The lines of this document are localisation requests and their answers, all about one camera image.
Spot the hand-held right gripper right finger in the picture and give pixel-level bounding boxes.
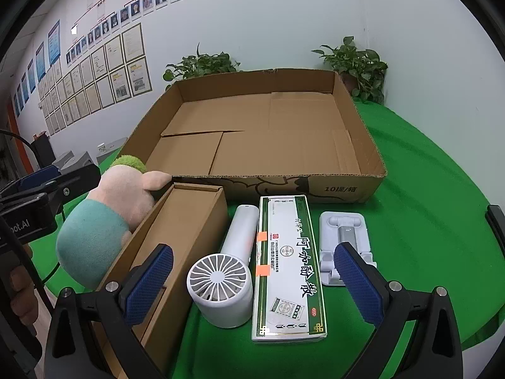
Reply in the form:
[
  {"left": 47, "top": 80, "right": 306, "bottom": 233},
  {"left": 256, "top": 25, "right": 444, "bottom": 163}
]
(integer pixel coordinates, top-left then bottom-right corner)
[{"left": 333, "top": 242, "right": 464, "bottom": 379}]

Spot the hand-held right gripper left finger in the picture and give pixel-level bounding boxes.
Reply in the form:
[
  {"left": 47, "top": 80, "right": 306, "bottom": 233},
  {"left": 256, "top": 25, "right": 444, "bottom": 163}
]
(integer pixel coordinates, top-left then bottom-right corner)
[{"left": 43, "top": 244, "right": 174, "bottom": 379}]

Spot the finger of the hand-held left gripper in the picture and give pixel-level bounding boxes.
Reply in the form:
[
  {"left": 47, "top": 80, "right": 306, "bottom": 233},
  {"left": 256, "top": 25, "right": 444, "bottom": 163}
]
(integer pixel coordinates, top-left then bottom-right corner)
[
  {"left": 45, "top": 163, "right": 102, "bottom": 206},
  {"left": 0, "top": 165, "right": 61, "bottom": 204}
]

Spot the pink pig plush toy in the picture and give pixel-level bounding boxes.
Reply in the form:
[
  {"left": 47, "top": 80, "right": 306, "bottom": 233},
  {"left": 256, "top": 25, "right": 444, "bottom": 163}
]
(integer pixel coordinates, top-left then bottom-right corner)
[{"left": 56, "top": 155, "right": 173, "bottom": 291}]

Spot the green and white medicine box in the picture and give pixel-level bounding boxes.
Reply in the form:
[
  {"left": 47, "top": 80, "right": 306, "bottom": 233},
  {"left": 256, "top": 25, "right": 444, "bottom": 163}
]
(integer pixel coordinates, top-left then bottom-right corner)
[{"left": 251, "top": 195, "right": 328, "bottom": 344}]

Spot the long brown cardboard box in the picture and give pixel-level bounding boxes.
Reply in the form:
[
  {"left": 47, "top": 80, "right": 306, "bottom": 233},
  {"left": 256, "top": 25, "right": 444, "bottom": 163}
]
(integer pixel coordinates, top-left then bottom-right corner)
[{"left": 92, "top": 183, "right": 230, "bottom": 376}]

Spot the white handheld fan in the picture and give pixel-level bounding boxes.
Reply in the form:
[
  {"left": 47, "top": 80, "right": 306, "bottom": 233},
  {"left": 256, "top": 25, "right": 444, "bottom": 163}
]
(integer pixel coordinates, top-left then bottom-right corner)
[{"left": 186, "top": 204, "right": 261, "bottom": 328}]

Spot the large shallow cardboard box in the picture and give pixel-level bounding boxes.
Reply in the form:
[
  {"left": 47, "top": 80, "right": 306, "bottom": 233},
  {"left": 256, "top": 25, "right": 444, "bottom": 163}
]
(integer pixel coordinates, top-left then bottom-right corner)
[{"left": 106, "top": 68, "right": 388, "bottom": 205}]

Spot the person's left hand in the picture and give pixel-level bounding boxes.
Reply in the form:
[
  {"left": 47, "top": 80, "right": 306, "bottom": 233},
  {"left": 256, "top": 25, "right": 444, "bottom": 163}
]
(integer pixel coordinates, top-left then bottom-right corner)
[{"left": 9, "top": 245, "right": 36, "bottom": 318}]

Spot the grey box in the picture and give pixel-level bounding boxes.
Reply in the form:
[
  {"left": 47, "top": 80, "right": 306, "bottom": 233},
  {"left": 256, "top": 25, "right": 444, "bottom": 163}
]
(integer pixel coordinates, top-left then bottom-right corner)
[
  {"left": 97, "top": 136, "right": 129, "bottom": 162},
  {"left": 52, "top": 150, "right": 98, "bottom": 171}
]

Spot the black upright case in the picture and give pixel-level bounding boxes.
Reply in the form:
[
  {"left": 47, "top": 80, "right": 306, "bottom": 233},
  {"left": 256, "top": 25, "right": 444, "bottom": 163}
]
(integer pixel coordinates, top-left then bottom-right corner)
[{"left": 31, "top": 136, "right": 55, "bottom": 166}]

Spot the white folding phone stand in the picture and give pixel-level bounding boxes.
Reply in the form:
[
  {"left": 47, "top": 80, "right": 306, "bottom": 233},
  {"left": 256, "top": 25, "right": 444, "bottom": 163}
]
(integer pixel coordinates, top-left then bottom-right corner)
[{"left": 319, "top": 211, "right": 377, "bottom": 287}]

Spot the green tablecloth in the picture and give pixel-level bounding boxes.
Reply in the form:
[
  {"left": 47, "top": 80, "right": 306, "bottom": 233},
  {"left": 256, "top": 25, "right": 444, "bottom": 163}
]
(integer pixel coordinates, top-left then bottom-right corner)
[{"left": 29, "top": 100, "right": 505, "bottom": 379}]

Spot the leafy green potted plant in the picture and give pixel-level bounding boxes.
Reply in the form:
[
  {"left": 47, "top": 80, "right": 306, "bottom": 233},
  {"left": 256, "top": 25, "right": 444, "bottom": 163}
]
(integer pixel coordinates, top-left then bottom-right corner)
[
  {"left": 312, "top": 36, "right": 389, "bottom": 105},
  {"left": 163, "top": 43, "right": 241, "bottom": 91}
]

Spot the thin black cable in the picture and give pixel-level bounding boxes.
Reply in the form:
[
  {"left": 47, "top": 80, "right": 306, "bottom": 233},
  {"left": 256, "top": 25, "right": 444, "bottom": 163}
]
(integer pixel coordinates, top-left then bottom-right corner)
[{"left": 37, "top": 204, "right": 67, "bottom": 316}]

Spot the thick black cable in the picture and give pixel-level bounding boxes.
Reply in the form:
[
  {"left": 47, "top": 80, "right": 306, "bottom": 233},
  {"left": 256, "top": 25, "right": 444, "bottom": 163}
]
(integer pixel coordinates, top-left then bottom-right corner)
[{"left": 0, "top": 128, "right": 42, "bottom": 170}]

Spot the wall of framed certificates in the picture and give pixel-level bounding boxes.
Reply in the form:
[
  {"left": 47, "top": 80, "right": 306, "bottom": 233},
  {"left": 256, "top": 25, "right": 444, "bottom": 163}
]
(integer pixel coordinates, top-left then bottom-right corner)
[{"left": 39, "top": 24, "right": 152, "bottom": 135}]

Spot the row of blue wall posters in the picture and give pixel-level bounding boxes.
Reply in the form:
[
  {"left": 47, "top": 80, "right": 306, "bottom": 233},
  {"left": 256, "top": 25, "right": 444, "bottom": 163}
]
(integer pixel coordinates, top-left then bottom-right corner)
[{"left": 12, "top": 20, "right": 62, "bottom": 115}]

